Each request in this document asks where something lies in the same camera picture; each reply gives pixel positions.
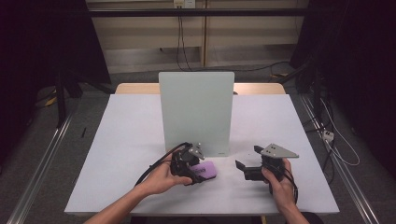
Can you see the black metal stand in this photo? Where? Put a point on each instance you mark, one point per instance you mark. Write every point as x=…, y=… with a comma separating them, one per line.
x=61, y=105

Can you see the black curtain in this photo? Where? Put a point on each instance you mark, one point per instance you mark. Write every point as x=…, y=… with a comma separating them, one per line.
x=367, y=62
x=31, y=46

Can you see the white wall outlet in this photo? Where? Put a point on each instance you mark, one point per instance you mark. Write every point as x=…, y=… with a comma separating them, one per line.
x=184, y=3

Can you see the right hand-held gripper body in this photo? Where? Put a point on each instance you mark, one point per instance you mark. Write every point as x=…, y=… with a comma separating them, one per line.
x=272, y=161

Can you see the person's right hand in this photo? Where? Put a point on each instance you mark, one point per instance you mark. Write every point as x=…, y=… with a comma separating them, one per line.
x=281, y=189

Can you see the yellow floor tape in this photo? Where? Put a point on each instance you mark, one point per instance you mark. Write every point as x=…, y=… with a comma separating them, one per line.
x=50, y=101

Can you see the glass whiteboard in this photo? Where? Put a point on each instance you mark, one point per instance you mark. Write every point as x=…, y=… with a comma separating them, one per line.
x=196, y=118

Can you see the white power strip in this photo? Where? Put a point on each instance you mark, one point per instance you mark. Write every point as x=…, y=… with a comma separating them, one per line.
x=328, y=136

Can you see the wooden wall post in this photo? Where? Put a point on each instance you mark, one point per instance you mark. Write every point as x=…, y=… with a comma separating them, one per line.
x=204, y=37

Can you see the black horizontal metal bar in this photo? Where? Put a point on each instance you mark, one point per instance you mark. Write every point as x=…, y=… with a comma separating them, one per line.
x=140, y=12

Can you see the black pen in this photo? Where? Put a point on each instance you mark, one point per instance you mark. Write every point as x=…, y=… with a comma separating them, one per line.
x=83, y=132

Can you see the aluminium floor rail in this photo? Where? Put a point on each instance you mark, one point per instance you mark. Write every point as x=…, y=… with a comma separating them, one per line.
x=351, y=186
x=40, y=168

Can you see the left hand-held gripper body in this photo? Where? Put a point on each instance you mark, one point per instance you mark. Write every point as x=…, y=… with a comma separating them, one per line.
x=183, y=161

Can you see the person's dark trousers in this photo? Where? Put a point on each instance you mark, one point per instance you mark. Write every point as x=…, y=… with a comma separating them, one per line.
x=199, y=221

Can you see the person's left hand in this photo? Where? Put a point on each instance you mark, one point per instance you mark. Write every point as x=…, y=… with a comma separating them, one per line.
x=158, y=182

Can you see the purple whiteboard eraser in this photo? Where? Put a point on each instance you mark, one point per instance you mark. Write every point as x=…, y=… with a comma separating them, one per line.
x=206, y=170

